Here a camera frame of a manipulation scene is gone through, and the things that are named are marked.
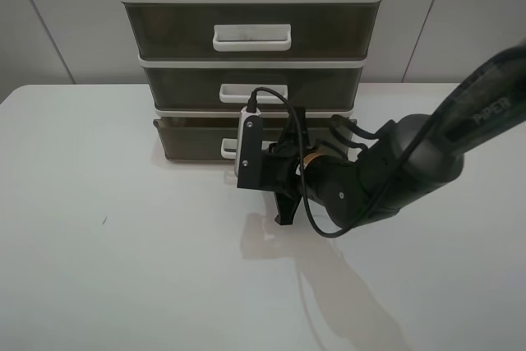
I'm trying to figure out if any black camera cable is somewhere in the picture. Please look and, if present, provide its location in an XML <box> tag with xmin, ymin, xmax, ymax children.
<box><xmin>247</xmin><ymin>87</ymin><xmax>416</xmax><ymax>239</ymax></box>

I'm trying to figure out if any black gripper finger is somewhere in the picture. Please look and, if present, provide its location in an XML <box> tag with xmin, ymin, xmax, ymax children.
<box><xmin>279</xmin><ymin>107</ymin><xmax>313</xmax><ymax>150</ymax></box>
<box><xmin>274</xmin><ymin>188</ymin><xmax>302</xmax><ymax>226</ymax></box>

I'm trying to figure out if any dark translucent drawer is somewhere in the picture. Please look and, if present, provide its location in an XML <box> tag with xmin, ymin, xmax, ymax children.
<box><xmin>124</xmin><ymin>2</ymin><xmax>380</xmax><ymax>61</ymax></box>
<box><xmin>145</xmin><ymin>68</ymin><xmax>362</xmax><ymax>111</ymax></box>
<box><xmin>154</xmin><ymin>117</ymin><xmax>348</xmax><ymax>161</ymax></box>

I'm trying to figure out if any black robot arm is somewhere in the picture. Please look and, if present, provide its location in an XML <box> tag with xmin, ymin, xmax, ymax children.
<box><xmin>258</xmin><ymin>44</ymin><xmax>525</xmax><ymax>234</ymax></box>

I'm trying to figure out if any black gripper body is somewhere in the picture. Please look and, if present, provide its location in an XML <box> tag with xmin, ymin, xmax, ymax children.
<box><xmin>259</xmin><ymin>141</ymin><xmax>325</xmax><ymax>196</ymax></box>

